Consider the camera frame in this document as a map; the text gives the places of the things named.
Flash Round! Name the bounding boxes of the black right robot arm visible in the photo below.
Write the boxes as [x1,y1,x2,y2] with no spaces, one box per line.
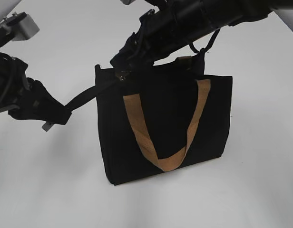
[110,0,272,71]

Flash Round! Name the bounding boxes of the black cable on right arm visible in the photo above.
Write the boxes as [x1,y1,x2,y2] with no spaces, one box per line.
[188,28,221,54]

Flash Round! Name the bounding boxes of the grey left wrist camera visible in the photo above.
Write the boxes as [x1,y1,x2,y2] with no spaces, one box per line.
[0,12,40,42]

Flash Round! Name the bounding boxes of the black tote bag tan handles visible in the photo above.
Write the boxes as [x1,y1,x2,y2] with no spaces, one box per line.
[65,49,234,187]

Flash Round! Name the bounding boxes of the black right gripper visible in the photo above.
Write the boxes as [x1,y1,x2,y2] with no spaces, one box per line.
[110,9,196,70]

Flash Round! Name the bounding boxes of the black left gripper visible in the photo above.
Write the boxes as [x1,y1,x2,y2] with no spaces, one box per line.
[0,56,71,124]

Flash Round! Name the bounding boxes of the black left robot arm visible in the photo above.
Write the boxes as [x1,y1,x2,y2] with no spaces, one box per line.
[0,27,71,125]

